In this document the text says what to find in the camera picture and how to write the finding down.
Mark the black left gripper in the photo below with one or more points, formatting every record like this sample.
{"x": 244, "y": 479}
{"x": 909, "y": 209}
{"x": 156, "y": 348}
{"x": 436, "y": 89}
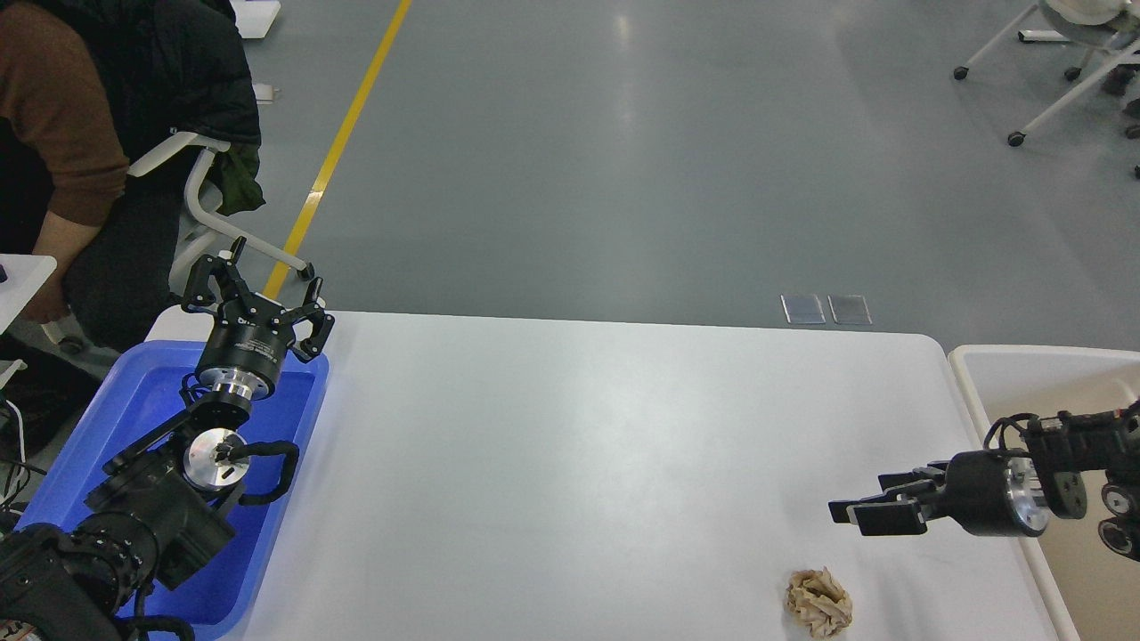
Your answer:
{"x": 251, "y": 335}

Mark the blue plastic bin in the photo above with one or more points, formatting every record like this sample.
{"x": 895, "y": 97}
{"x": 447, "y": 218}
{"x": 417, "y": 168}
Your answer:
{"x": 142, "y": 391}

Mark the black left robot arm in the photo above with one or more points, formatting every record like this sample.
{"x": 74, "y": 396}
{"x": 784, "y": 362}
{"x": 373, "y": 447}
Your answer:
{"x": 161, "y": 513}

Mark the person in black vest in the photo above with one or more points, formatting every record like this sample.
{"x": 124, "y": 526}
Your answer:
{"x": 88, "y": 87}

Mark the metal floor plate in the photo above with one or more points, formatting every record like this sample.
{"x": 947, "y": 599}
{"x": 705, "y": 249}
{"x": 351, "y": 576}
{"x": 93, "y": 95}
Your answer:
{"x": 850, "y": 310}
{"x": 803, "y": 310}

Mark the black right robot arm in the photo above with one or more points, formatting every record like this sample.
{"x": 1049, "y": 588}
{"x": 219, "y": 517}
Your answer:
{"x": 1061, "y": 448}

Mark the right metal floor plate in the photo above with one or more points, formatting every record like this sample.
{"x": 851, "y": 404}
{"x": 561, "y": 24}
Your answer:
{"x": 850, "y": 310}

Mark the beige plastic bin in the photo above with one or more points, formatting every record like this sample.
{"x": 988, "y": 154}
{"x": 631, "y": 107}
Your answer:
{"x": 1090, "y": 592}

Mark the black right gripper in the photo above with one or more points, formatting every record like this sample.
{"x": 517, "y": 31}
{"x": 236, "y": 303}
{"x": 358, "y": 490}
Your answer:
{"x": 987, "y": 492}

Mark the brown paper ball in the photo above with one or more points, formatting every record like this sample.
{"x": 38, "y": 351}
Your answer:
{"x": 819, "y": 603}

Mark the left metal floor plate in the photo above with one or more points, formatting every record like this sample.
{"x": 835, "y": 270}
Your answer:
{"x": 803, "y": 310}

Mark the white side table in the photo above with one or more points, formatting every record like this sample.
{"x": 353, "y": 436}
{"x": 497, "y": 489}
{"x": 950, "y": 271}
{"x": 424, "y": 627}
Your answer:
{"x": 24, "y": 276}

